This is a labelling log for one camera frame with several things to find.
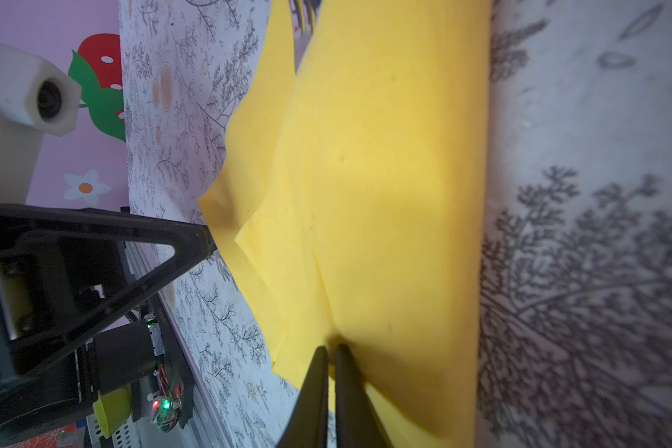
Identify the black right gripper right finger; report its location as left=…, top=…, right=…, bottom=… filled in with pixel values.
left=335, top=345, right=388, bottom=448

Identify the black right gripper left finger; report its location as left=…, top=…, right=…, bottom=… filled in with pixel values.
left=277, top=346, right=328, bottom=448

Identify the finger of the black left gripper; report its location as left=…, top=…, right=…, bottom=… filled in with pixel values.
left=0, top=205, right=216, bottom=386

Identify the yellow paper napkin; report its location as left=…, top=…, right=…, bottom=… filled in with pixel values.
left=199, top=1, right=490, bottom=447

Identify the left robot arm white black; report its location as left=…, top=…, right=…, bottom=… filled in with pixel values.
left=0, top=205, right=216, bottom=447

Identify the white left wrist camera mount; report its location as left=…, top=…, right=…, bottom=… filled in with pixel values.
left=0, top=43, right=81, bottom=203

